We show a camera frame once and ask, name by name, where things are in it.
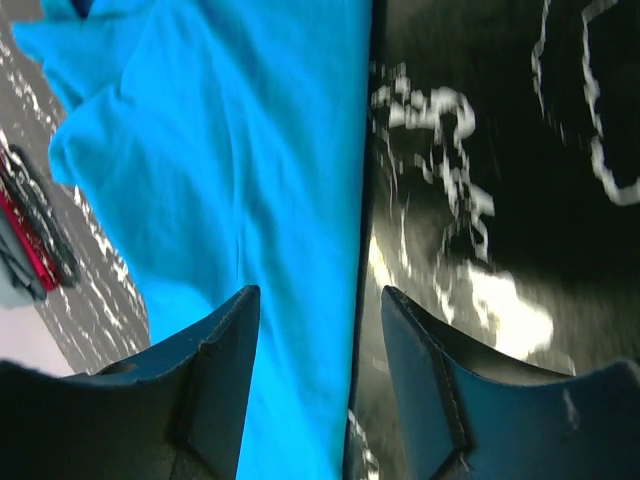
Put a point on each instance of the folded red t shirt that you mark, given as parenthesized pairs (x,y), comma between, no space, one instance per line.
(31,249)

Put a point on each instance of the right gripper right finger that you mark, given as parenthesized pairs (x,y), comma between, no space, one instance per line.
(467,411)

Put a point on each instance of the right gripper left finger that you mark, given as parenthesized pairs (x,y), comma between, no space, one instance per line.
(174,411)

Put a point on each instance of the folded grey t shirt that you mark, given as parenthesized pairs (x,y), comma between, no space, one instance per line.
(20,286)

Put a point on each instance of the bright blue t shirt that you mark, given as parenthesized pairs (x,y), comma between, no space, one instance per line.
(221,144)

